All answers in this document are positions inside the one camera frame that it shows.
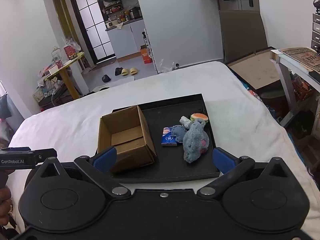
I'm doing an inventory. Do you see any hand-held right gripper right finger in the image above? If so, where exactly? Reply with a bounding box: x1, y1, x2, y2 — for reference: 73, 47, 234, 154
197, 147, 293, 200

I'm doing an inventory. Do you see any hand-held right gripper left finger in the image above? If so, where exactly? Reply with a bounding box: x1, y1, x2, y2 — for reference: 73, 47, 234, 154
36, 147, 132, 200

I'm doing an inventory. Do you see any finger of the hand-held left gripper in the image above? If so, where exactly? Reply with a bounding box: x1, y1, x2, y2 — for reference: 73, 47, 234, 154
31, 148, 58, 167

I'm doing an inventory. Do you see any grey-blue plush toy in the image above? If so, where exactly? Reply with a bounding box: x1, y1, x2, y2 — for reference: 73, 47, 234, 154
182, 121, 210, 164

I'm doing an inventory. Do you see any burger plush toy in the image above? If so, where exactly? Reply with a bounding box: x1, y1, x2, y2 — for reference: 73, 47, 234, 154
190, 113, 209, 124

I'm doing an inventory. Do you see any black tray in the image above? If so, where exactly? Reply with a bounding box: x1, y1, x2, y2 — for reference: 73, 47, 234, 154
96, 93, 220, 183

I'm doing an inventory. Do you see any grey white sock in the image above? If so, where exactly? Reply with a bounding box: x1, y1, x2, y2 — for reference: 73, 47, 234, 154
179, 116, 192, 128

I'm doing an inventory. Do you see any person's left hand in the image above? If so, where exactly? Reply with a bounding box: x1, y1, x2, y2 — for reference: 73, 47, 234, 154
0, 186, 12, 222

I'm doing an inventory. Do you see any white bed blanket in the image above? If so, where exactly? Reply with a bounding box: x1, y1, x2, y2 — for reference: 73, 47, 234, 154
7, 61, 320, 240

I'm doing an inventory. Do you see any dark grey cloth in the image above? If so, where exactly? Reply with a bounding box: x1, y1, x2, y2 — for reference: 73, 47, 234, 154
0, 92, 11, 140

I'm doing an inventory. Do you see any pile of household clutter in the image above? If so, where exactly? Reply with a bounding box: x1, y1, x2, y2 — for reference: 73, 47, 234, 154
32, 75, 83, 108

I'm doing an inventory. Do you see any yellow round table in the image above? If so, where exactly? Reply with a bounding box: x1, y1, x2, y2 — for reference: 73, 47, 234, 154
44, 52, 85, 99

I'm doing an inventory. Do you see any large flat cardboard box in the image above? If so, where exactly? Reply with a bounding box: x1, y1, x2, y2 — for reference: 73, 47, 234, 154
226, 46, 284, 90

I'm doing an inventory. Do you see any glass jar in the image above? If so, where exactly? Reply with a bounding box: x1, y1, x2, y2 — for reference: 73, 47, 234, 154
51, 46, 63, 62

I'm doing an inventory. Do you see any white desk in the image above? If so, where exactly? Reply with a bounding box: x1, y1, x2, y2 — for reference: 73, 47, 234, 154
270, 47, 320, 128

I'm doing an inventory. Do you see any red box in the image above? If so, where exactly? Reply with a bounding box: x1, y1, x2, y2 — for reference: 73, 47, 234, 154
63, 44, 78, 60

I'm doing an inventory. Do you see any orange crate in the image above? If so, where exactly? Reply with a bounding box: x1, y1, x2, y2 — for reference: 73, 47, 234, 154
292, 76, 313, 101

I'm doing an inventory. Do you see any orange cardboard box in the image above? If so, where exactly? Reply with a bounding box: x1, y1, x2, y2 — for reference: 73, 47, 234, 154
139, 45, 153, 64

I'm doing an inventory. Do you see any clear plastic bag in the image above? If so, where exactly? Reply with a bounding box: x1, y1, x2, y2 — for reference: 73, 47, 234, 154
159, 59, 175, 73

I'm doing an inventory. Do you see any white narrow shelf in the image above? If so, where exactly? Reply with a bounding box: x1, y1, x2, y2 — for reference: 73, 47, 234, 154
142, 27, 158, 74

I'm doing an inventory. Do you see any white kitchen cabinet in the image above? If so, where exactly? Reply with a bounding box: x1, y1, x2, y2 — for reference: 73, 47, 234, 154
105, 19, 148, 59

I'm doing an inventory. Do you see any grey upright panel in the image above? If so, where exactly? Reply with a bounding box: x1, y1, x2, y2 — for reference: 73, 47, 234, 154
219, 10, 268, 64

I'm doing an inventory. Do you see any printed desk mat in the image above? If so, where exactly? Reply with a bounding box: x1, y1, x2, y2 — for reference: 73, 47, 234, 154
279, 46, 320, 73

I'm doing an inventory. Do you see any black framed glass door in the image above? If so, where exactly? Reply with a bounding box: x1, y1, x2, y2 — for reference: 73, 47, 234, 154
69, 0, 116, 65

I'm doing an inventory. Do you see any grey drawer unit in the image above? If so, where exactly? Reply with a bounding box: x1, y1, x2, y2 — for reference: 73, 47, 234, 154
311, 12, 320, 54

